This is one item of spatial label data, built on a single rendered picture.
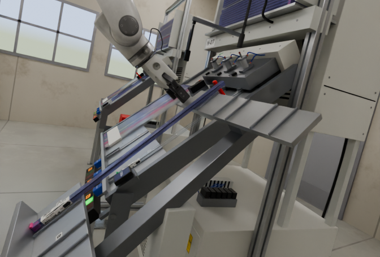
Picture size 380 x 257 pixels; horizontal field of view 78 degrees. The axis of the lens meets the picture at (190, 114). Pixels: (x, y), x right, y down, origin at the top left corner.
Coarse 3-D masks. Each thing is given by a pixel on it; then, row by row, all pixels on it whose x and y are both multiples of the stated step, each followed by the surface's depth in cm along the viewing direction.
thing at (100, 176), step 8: (216, 88) 58; (200, 96) 58; (208, 96) 57; (192, 104) 56; (184, 112) 55; (176, 120) 54; (160, 128) 53; (168, 128) 54; (152, 136) 52; (144, 144) 52; (128, 152) 51; (136, 152) 51; (120, 160) 50; (112, 168) 49; (96, 176) 49; (104, 176) 49; (88, 184) 48; (96, 184) 48; (80, 192) 47; (72, 200) 47; (40, 224) 45
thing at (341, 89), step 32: (352, 0) 81; (352, 32) 83; (320, 64) 84; (352, 64) 86; (288, 96) 96; (320, 96) 83; (352, 96) 89; (320, 128) 86; (352, 128) 92; (352, 160) 97; (288, 192) 89
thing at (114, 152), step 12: (144, 132) 96; (120, 144) 98; (132, 144) 91; (156, 144) 80; (108, 156) 90; (120, 156) 84; (132, 156) 81; (156, 156) 71; (120, 168) 77; (132, 168) 72
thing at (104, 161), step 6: (102, 138) 112; (102, 144) 103; (102, 150) 96; (102, 156) 89; (102, 162) 84; (102, 168) 78; (102, 180) 70; (108, 180) 72; (102, 186) 66; (108, 186) 67; (102, 192) 63; (108, 192) 64
